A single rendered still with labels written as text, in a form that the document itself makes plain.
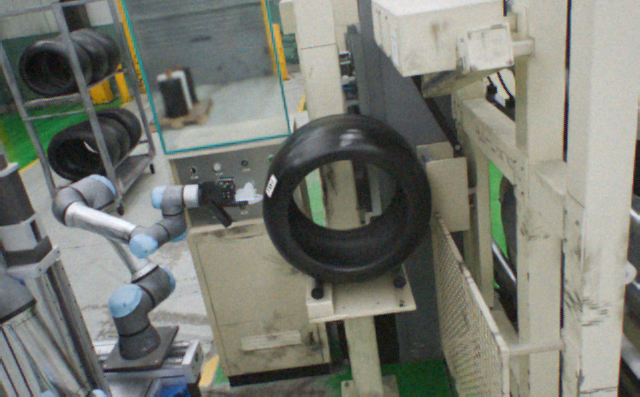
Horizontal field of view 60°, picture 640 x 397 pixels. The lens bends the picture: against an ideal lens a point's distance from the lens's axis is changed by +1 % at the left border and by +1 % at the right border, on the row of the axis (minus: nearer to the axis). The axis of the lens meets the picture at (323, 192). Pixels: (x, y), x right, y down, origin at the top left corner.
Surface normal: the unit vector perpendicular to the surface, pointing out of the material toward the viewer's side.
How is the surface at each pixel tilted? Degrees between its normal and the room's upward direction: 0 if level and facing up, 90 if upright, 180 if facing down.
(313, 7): 90
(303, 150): 48
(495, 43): 72
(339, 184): 90
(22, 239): 90
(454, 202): 90
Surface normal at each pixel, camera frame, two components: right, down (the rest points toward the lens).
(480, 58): -0.03, 0.09
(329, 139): -0.17, -0.40
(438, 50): 0.02, 0.39
